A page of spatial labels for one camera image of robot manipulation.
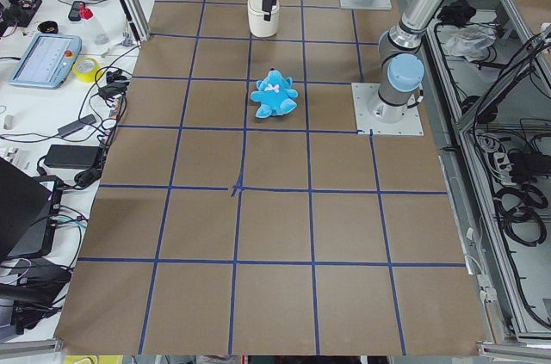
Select white trash can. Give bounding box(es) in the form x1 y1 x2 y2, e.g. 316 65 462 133
247 0 280 38

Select blue teddy bear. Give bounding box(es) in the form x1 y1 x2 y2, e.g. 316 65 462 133
251 69 298 119

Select black cloth bundle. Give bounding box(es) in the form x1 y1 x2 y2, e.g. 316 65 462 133
436 0 477 28

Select red and black tool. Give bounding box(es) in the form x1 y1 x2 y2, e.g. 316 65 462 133
68 1 94 22

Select yellow tape roll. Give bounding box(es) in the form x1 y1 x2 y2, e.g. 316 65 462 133
71 57 100 83

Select crumpled white cloth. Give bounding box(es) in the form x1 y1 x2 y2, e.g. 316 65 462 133
443 25 496 61

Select small black bowl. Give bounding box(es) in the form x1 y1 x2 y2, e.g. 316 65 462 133
37 21 59 34

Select lower blue teach pendant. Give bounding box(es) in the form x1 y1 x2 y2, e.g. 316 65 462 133
9 34 82 89

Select slim grey adapter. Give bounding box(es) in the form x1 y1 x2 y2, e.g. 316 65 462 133
58 114 96 139

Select black power brick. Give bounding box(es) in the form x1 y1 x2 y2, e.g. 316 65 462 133
44 145 101 170

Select white power strip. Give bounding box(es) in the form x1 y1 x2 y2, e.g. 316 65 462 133
479 134 512 176

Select black laptop computer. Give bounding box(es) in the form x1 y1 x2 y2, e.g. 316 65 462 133
0 159 62 261

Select coiled black cables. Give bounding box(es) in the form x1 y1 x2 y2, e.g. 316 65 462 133
492 182 548 249

